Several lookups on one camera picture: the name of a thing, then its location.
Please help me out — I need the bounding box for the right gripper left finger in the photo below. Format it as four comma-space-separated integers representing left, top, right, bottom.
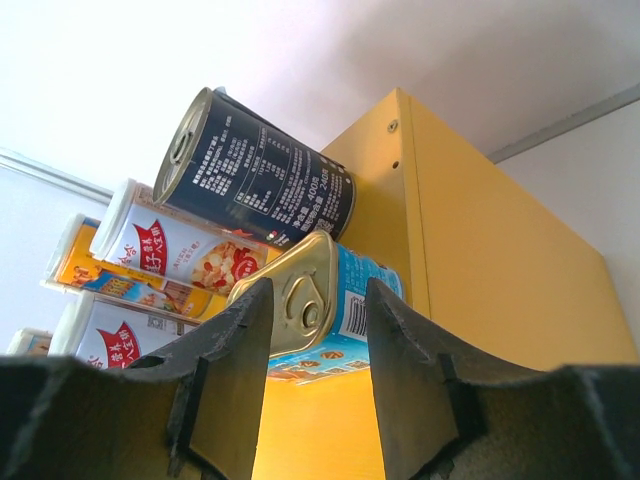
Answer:
1, 279, 273, 479

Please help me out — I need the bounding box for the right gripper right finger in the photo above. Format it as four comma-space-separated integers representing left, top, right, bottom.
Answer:
365, 279, 639, 479

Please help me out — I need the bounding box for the yellow wooden shelf cabinet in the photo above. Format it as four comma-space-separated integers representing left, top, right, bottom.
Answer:
253, 89, 639, 479

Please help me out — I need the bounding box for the yellow can with white spoon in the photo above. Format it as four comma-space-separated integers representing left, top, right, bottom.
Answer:
6, 328, 52, 356

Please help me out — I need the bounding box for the orange can with spoon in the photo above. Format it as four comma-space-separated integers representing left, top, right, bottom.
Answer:
42, 214, 214, 321

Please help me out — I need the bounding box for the white porridge can red label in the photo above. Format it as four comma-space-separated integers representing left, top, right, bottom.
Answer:
89, 179, 267, 295

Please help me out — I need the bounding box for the dark blue tin can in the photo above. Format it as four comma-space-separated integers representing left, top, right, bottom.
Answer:
152, 87, 356, 250

